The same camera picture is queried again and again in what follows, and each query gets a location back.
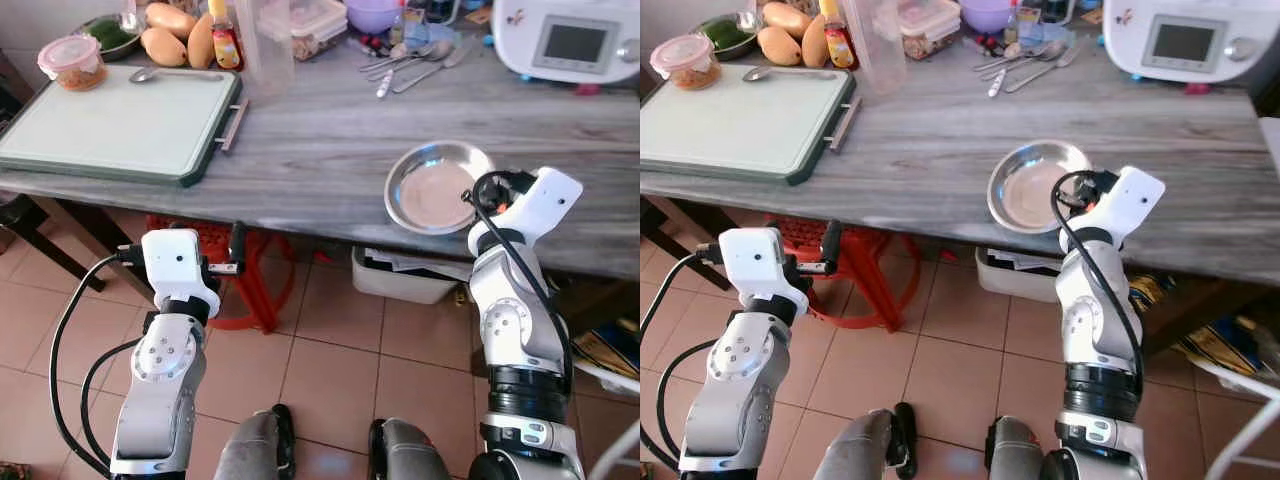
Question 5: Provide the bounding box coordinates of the round steel plate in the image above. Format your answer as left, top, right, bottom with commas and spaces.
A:
384, 141, 497, 237
987, 140, 1093, 236

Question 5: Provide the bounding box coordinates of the red plastic stool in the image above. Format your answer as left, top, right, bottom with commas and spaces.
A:
147, 215, 297, 333
775, 215, 906, 331

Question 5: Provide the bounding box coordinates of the white plastic storage box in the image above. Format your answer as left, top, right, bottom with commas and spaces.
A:
975, 245, 1063, 304
351, 245, 471, 305

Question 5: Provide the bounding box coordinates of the white kitchen appliance with screen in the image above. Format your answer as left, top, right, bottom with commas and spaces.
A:
1102, 0, 1263, 85
491, 0, 641, 87

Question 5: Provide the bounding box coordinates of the steel spoon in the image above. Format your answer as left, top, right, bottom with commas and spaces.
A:
1005, 40, 1066, 95
392, 40, 454, 95
742, 66, 839, 84
128, 66, 227, 85
358, 44, 429, 73
972, 44, 1041, 73

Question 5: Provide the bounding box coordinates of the white green-rimmed cutting board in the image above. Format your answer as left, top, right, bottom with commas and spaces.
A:
0, 64, 250, 189
640, 64, 863, 187

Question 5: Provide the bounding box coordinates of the tall clear plastic jug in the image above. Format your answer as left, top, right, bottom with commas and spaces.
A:
850, 0, 909, 97
240, 0, 297, 97

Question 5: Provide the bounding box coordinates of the red sauce bottle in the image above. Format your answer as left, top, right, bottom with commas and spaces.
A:
207, 0, 245, 72
818, 0, 857, 72

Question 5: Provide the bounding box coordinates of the patterned yellow blue cloth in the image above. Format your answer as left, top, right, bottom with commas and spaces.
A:
572, 328, 641, 379
1175, 315, 1280, 379

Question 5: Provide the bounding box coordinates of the purple plastic bowl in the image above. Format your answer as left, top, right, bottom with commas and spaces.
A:
343, 0, 405, 35
957, 0, 1018, 34

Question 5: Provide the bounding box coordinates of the pink-lidded plastic food tub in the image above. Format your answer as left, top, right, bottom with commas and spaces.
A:
37, 34, 109, 92
650, 34, 721, 92

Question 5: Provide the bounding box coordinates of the clear lidded food box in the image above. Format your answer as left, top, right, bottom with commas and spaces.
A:
288, 0, 349, 62
898, 0, 961, 61

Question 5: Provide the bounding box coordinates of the bowl of green vegetables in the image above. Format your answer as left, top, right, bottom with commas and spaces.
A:
82, 14, 143, 63
697, 14, 756, 61

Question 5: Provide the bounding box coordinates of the grey robot right leg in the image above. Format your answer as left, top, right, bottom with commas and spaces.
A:
985, 415, 1061, 480
368, 417, 453, 480

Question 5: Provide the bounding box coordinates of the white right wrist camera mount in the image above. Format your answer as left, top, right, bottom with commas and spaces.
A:
468, 166, 584, 256
1060, 166, 1167, 251

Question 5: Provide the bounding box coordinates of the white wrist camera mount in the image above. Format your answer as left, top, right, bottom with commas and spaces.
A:
718, 227, 809, 319
468, 166, 584, 256
140, 228, 222, 321
1060, 166, 1167, 251

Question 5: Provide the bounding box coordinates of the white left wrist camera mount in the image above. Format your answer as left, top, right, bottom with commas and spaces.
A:
718, 227, 809, 319
140, 228, 222, 321

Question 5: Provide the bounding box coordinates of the long black left arm cable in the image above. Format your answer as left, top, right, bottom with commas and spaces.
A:
640, 243, 724, 336
50, 243, 144, 476

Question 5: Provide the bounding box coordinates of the short black left arm cable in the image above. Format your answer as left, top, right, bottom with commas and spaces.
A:
655, 338, 726, 471
80, 335, 146, 469

